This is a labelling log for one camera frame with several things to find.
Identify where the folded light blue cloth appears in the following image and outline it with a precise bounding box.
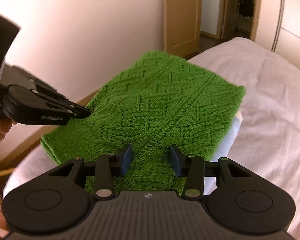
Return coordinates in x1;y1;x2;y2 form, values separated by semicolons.
203;112;243;195

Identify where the white bed duvet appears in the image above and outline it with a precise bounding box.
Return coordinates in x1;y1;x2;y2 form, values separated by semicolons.
4;38;300;239

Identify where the white sliding wardrobe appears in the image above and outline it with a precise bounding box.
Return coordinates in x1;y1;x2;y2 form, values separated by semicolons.
250;0;300;70

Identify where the wooden door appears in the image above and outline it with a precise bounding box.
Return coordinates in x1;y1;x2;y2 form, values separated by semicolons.
163;0;202;57

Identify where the green knitted vest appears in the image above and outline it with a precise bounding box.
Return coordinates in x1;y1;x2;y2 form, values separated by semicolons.
41;51;245;193

